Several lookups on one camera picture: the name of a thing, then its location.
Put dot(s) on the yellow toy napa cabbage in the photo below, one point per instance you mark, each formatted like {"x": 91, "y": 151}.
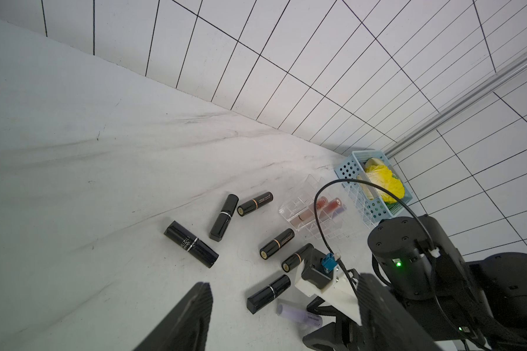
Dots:
{"x": 379, "y": 174}

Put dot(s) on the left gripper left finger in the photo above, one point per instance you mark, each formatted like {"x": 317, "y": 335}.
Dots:
{"x": 186, "y": 326}

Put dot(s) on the black lipstick silver band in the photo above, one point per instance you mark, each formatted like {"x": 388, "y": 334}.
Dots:
{"x": 191, "y": 244}

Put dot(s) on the pink translucent lipstick tube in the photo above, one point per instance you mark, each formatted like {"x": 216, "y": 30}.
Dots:
{"x": 328, "y": 211}

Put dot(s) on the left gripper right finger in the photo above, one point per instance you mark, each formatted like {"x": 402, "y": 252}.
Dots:
{"x": 385, "y": 324}

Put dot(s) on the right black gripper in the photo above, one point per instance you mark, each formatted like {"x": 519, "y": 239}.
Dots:
{"x": 342, "y": 333}

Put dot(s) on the black silver-band lipstick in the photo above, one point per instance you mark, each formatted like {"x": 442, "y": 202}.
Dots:
{"x": 224, "y": 218}
{"x": 266, "y": 295}

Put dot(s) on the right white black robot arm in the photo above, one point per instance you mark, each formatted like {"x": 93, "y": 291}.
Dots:
{"x": 421, "y": 292}

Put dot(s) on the black gold-band lipstick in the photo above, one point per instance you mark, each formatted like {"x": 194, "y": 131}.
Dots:
{"x": 276, "y": 244}
{"x": 295, "y": 259}

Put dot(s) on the black lipstick gold band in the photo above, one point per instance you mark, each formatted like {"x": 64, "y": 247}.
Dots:
{"x": 255, "y": 203}

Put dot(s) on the light blue plastic basket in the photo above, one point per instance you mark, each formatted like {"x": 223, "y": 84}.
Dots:
{"x": 369, "y": 200}

